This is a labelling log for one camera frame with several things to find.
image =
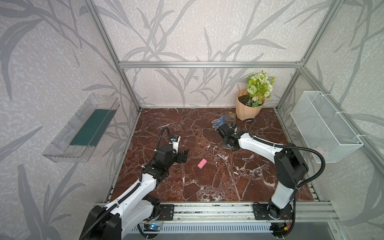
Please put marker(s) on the beige flower pot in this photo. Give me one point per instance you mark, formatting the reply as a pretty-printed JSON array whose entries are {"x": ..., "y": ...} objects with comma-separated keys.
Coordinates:
[{"x": 244, "y": 112}]

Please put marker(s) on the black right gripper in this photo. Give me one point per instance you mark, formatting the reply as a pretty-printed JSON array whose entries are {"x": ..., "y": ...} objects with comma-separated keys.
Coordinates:
[{"x": 222, "y": 128}]

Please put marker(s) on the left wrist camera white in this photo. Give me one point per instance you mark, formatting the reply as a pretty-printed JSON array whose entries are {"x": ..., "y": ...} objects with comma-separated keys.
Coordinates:
[{"x": 175, "y": 140}]

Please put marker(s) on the white wire basket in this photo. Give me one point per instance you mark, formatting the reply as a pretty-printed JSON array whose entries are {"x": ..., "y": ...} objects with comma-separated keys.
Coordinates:
[{"x": 323, "y": 127}]

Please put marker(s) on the pink block lower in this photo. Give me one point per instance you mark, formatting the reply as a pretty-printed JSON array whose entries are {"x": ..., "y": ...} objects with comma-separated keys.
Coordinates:
[{"x": 202, "y": 163}]

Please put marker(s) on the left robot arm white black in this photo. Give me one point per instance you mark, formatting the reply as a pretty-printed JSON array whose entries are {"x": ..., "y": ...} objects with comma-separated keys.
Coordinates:
[{"x": 117, "y": 218}]

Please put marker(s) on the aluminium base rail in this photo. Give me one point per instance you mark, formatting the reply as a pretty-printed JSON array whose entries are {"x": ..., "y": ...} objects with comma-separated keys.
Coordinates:
[{"x": 242, "y": 212}]

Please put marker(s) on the green circuit board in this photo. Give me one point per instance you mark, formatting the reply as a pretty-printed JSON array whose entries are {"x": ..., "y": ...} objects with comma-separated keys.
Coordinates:
[{"x": 152, "y": 227}]

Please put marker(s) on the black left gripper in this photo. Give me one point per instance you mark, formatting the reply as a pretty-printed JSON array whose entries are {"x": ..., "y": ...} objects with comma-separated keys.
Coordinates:
[{"x": 181, "y": 156}]

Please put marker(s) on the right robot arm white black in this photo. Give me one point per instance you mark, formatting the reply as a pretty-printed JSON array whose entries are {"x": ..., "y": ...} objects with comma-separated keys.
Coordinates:
[{"x": 290, "y": 165}]

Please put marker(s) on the clear plastic tray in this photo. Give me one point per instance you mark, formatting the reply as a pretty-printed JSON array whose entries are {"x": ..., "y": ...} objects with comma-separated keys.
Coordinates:
[{"x": 79, "y": 138}]

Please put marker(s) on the green artificial plant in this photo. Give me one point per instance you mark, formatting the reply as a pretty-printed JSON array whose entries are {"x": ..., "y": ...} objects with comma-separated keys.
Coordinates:
[{"x": 260, "y": 87}]

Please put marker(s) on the blue dotted work glove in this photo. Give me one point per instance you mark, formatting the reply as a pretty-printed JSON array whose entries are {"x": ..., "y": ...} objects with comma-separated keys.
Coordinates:
[{"x": 218, "y": 122}]

